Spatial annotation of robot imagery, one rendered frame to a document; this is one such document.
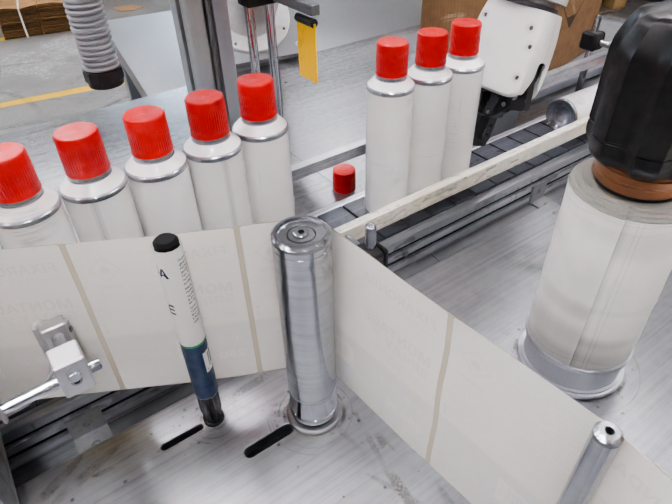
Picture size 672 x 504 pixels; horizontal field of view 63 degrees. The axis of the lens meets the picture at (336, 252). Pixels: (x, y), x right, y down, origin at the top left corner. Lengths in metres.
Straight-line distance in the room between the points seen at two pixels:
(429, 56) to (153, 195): 0.32
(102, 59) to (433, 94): 0.33
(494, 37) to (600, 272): 0.38
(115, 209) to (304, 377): 0.20
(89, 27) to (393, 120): 0.30
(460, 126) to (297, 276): 0.39
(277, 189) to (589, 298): 0.29
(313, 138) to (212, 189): 0.48
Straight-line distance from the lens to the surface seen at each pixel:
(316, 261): 0.33
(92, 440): 0.56
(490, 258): 0.63
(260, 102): 0.50
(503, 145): 0.85
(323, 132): 0.98
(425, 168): 0.66
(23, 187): 0.45
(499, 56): 0.71
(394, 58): 0.58
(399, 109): 0.60
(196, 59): 0.62
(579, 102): 0.90
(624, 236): 0.40
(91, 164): 0.46
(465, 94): 0.67
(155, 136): 0.46
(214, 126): 0.48
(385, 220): 0.62
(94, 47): 0.54
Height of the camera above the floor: 1.27
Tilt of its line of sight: 39 degrees down
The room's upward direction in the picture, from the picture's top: 1 degrees counter-clockwise
